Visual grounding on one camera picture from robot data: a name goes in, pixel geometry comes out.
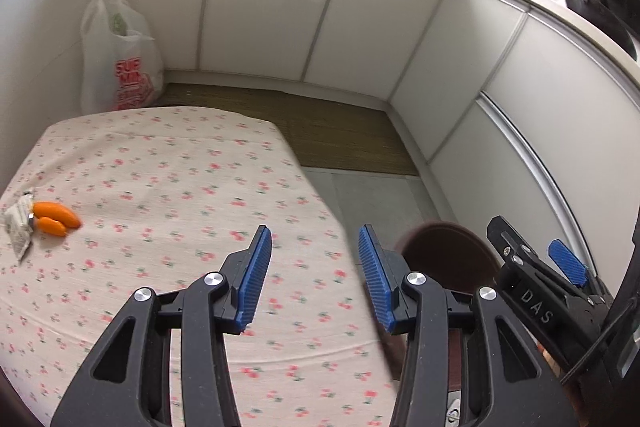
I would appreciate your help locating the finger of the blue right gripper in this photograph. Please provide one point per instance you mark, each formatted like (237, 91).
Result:
(573, 269)

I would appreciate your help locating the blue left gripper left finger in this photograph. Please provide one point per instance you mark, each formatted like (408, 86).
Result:
(254, 266)

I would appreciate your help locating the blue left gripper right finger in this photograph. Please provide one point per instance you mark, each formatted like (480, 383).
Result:
(379, 278)

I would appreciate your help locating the white snack packet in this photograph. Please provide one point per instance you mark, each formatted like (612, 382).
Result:
(19, 220)

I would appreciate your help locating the brown trash bin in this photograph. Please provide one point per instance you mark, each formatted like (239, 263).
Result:
(458, 260)

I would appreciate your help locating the white kitchen cabinets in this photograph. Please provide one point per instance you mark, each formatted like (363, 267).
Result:
(509, 107)

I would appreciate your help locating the cherry print tablecloth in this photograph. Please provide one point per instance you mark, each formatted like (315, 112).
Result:
(164, 195)

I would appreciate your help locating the orange sausage pack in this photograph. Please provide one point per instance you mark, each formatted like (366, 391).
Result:
(54, 219)

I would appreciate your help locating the white plastic shopping bag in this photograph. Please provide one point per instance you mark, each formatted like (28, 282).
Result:
(123, 68)

